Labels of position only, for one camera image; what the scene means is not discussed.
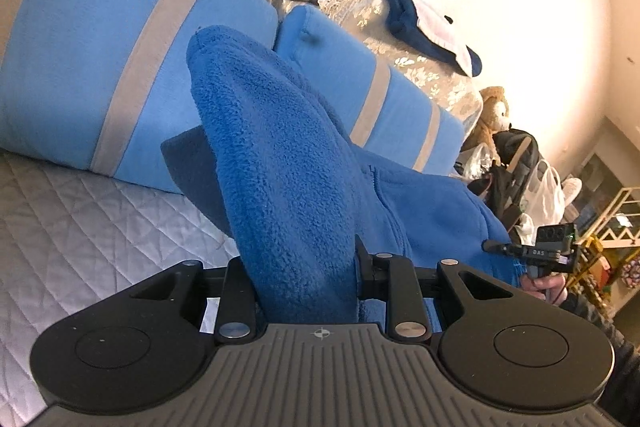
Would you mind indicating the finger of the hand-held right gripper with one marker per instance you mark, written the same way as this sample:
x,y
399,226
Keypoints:
x,y
500,248

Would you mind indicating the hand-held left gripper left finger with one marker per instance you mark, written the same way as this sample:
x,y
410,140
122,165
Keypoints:
x,y
236,294

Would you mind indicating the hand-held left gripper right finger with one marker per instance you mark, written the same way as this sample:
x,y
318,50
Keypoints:
x,y
364,276

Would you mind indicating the blue fleece jacket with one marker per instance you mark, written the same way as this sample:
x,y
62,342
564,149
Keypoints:
x,y
290,187

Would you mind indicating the person's right forearm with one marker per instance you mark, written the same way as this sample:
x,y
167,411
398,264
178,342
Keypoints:
x,y
605,337

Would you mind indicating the person's right hand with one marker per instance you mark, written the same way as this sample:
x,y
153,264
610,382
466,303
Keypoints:
x,y
545,291

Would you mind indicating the white plastic bag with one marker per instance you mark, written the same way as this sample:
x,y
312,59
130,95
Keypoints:
x,y
547,194

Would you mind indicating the yellow metal rack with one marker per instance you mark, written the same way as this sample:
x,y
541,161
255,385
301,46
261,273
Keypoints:
x,y
617,217

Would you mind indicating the black bag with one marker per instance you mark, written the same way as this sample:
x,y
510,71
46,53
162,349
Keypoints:
x,y
510,167

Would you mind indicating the brown teddy bear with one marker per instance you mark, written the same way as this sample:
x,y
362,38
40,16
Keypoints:
x,y
492,112

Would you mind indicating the white quilted bedspread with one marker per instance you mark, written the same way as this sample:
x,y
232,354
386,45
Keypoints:
x,y
90,232

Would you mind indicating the floral lace cover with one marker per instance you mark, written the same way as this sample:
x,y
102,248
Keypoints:
x,y
420,72

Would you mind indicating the blue grey-striped pillow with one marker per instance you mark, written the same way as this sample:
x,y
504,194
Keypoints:
x,y
350,72
90,32

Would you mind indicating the pink towel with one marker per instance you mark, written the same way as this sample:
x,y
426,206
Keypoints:
x,y
440,27

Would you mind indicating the navy blue garment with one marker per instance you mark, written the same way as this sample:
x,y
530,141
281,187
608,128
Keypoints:
x,y
405,14

